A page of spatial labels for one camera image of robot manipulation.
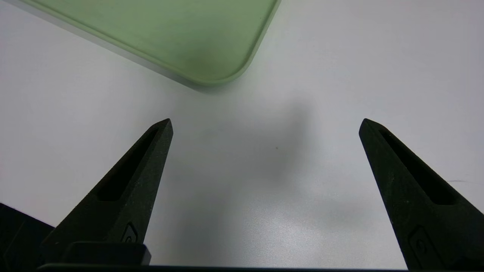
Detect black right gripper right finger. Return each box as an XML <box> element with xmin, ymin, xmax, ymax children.
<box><xmin>358</xmin><ymin>118</ymin><xmax>484</xmax><ymax>271</ymax></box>

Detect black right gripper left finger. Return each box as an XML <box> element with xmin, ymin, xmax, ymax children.
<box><xmin>38</xmin><ymin>118</ymin><xmax>174</xmax><ymax>270</ymax></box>

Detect black robot chassis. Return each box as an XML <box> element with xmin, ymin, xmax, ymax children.
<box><xmin>0</xmin><ymin>202</ymin><xmax>56</xmax><ymax>272</ymax></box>

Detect light green plastic tray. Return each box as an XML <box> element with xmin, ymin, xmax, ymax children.
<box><xmin>6</xmin><ymin>0</ymin><xmax>282</xmax><ymax>89</ymax></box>

